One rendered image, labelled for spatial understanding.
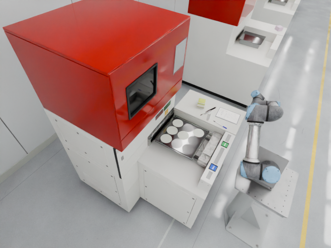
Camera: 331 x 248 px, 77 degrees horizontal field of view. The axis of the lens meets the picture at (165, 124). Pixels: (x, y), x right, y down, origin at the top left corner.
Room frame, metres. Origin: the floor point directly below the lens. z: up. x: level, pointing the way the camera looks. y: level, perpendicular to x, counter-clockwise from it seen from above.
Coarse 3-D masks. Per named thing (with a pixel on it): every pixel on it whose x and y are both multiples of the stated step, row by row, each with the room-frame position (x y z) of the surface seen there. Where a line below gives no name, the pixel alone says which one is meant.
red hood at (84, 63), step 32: (96, 0) 1.60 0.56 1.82; (128, 0) 1.65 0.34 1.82; (32, 32) 1.05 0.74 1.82; (64, 32) 1.08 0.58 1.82; (96, 32) 1.11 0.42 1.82; (128, 32) 1.14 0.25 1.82; (160, 32) 1.17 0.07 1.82; (32, 64) 1.02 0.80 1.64; (64, 64) 0.87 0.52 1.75; (96, 64) 0.80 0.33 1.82; (128, 64) 0.86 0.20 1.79; (160, 64) 1.12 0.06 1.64; (64, 96) 0.93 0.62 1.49; (96, 96) 0.79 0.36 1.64; (128, 96) 0.83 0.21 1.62; (160, 96) 1.14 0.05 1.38; (96, 128) 0.83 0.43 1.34; (128, 128) 0.81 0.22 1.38
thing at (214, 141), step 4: (212, 136) 1.22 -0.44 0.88; (212, 140) 1.18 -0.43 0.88; (216, 140) 1.18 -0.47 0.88; (208, 144) 1.13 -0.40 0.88; (212, 144) 1.13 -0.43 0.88; (216, 144) 1.14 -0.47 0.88; (208, 148) 1.09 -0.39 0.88; (212, 148) 1.09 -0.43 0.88; (212, 152) 1.05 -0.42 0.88; (204, 156) 1.00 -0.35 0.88; (200, 164) 0.93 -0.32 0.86; (204, 164) 0.92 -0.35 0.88
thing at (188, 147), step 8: (184, 128) 1.27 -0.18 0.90; (192, 128) 1.28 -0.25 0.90; (200, 128) 1.29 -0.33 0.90; (160, 136) 1.16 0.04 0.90; (176, 136) 1.17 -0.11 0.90; (192, 136) 1.19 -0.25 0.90; (168, 144) 1.08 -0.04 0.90; (176, 144) 1.09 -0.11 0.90; (184, 144) 1.09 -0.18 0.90; (192, 144) 1.10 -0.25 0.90; (184, 152) 1.01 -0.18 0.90; (192, 152) 1.02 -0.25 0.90
